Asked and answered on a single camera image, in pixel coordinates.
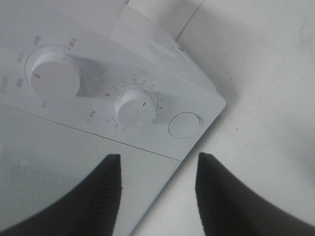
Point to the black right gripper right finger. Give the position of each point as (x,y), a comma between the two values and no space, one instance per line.
(227,207)

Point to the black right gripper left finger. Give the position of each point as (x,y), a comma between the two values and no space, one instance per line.
(89,209)

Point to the white microwave door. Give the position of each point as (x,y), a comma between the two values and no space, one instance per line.
(41,161)

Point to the round white door button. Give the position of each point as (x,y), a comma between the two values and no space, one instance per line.
(184,125)

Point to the white microwave oven body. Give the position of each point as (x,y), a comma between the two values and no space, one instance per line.
(115,54)

